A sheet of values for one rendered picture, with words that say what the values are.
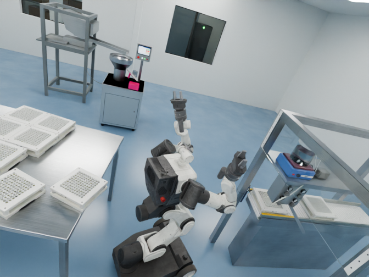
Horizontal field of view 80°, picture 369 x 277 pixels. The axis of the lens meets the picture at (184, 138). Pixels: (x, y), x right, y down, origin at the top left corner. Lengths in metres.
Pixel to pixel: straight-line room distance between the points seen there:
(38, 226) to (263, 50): 6.35
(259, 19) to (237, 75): 1.47
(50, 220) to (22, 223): 0.13
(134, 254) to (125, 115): 2.37
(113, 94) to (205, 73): 3.44
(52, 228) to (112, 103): 2.55
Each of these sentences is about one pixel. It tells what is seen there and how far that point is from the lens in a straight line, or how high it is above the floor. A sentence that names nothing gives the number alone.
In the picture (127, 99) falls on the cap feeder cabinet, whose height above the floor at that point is 0.60.
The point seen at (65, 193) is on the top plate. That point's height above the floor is 0.95.
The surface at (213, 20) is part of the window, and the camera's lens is 6.36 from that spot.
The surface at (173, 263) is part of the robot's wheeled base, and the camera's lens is 2.26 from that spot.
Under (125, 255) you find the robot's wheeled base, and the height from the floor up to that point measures 0.35.
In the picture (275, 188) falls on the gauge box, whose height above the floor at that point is 1.15.
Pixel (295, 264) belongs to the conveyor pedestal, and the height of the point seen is 0.08.
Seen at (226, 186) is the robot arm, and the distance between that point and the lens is 1.28.
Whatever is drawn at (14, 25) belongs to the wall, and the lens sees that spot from 6.93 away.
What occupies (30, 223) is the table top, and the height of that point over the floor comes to 0.88.
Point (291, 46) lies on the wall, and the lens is 7.20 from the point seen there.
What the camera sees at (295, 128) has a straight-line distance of 1.64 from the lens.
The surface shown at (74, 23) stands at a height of 1.34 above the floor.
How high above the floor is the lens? 2.11
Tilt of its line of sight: 31 degrees down
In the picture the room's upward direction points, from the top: 18 degrees clockwise
